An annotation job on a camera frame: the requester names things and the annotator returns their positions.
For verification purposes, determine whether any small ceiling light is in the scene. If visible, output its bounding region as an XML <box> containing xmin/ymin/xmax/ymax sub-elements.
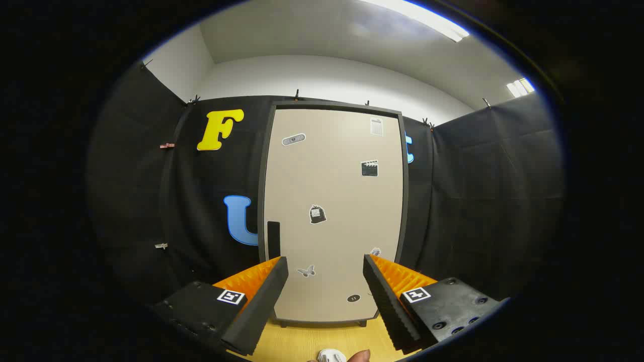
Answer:
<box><xmin>506</xmin><ymin>77</ymin><xmax>535</xmax><ymax>98</ymax></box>

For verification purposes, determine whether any black backdrop cloth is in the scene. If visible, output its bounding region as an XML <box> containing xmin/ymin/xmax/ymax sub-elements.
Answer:
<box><xmin>86</xmin><ymin>60</ymin><xmax>564</xmax><ymax>312</ymax></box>

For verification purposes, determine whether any long ceiling light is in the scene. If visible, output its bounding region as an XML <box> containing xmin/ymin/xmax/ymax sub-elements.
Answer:
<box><xmin>360</xmin><ymin>0</ymin><xmax>470</xmax><ymax>43</ymax></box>

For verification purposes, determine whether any dark grey shoe cabinet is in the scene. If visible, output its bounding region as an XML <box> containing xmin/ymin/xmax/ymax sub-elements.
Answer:
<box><xmin>258</xmin><ymin>101</ymin><xmax>409</xmax><ymax>328</ymax></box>

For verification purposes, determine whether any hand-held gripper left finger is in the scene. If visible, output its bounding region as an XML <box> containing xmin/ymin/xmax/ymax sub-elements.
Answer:
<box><xmin>151</xmin><ymin>256</ymin><xmax>289</xmax><ymax>356</ymax></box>

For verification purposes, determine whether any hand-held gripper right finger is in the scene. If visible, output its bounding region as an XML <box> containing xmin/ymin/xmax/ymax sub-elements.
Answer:
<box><xmin>363</xmin><ymin>254</ymin><xmax>509</xmax><ymax>353</ymax></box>

